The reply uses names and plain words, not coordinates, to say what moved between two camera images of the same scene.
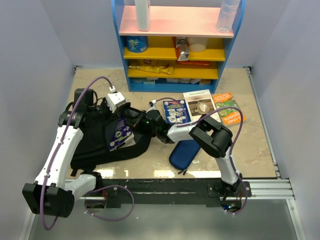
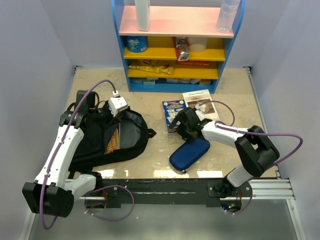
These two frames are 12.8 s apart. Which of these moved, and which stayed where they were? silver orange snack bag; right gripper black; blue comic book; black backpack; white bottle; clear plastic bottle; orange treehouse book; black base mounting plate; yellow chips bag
Moved: right gripper black; black backpack; orange treehouse book
Stayed: yellow chips bag; black base mounting plate; white bottle; silver orange snack bag; clear plastic bottle; blue comic book
